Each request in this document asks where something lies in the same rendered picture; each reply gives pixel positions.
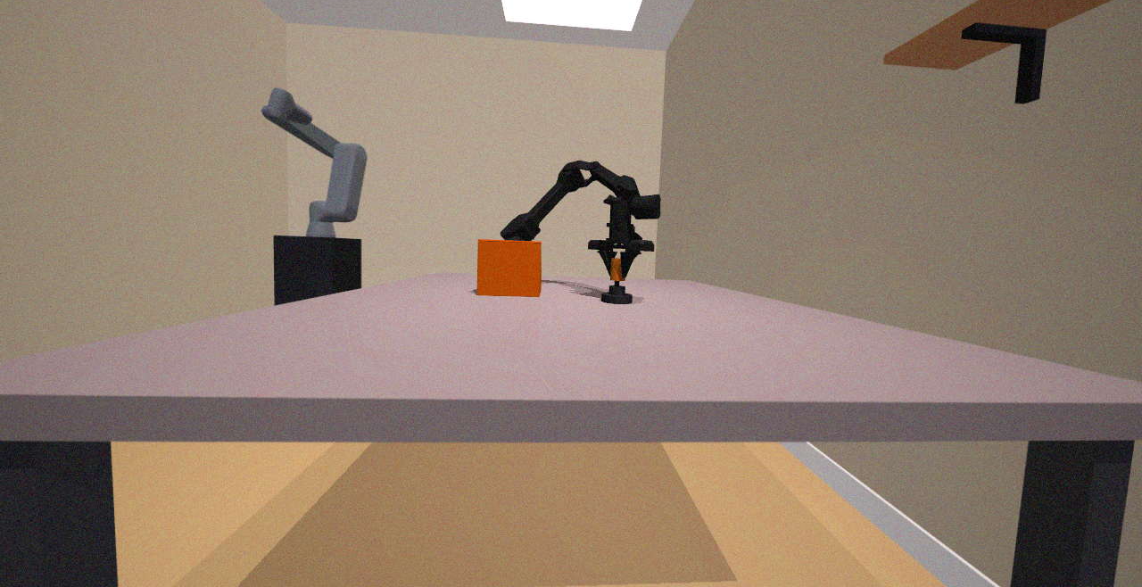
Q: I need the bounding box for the orange knob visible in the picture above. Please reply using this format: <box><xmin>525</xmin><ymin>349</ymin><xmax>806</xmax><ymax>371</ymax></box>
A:
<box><xmin>610</xmin><ymin>258</ymin><xmax>625</xmax><ymax>281</ymax></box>

